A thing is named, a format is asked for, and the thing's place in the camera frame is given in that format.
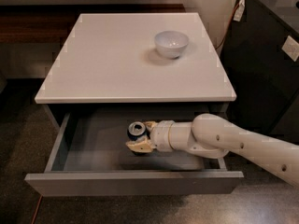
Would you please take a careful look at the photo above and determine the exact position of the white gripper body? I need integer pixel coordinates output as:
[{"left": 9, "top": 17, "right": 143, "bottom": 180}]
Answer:
[{"left": 149, "top": 120, "right": 174, "bottom": 152}]

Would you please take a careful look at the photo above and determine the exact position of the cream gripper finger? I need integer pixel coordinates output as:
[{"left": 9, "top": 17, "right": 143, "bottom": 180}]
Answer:
[
  {"left": 126, "top": 139, "right": 153, "bottom": 153},
  {"left": 144, "top": 120, "right": 157, "bottom": 133}
]

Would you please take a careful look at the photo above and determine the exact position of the blue pepsi can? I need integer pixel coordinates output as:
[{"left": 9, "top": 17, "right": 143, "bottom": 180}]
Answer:
[{"left": 127, "top": 121, "right": 149, "bottom": 142}]

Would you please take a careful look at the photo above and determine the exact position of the grey top drawer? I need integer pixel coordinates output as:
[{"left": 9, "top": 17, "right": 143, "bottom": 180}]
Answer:
[{"left": 25, "top": 104, "right": 243, "bottom": 197}]

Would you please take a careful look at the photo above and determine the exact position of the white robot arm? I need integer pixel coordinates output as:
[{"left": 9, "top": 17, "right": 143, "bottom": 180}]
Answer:
[{"left": 126, "top": 113, "right": 299, "bottom": 187}]

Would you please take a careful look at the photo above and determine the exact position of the white top drawer cabinet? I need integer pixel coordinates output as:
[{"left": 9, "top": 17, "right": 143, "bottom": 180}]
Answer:
[{"left": 34, "top": 12, "right": 237, "bottom": 133}]

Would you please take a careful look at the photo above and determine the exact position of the white bowl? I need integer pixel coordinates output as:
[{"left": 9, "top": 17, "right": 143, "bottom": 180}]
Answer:
[{"left": 154, "top": 31, "right": 189, "bottom": 59}]

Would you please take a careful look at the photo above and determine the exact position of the black cabinet on right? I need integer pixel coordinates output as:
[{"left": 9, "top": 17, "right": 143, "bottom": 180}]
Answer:
[{"left": 221, "top": 0, "right": 299, "bottom": 143}]

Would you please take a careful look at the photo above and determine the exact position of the white label on cabinet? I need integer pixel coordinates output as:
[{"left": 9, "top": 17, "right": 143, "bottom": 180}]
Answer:
[{"left": 282, "top": 36, "right": 299, "bottom": 62}]

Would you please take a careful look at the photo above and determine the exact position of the dark wooden bench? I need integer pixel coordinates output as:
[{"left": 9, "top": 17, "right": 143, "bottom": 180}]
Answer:
[{"left": 0, "top": 4, "right": 186, "bottom": 44}]

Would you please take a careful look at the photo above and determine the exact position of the orange floor cable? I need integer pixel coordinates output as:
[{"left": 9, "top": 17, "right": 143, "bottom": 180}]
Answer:
[{"left": 30, "top": 194, "right": 44, "bottom": 224}]

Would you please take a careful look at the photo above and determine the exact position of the orange cable with tag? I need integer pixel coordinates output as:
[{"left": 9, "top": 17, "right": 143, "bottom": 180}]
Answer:
[{"left": 214, "top": 0, "right": 299, "bottom": 51}]

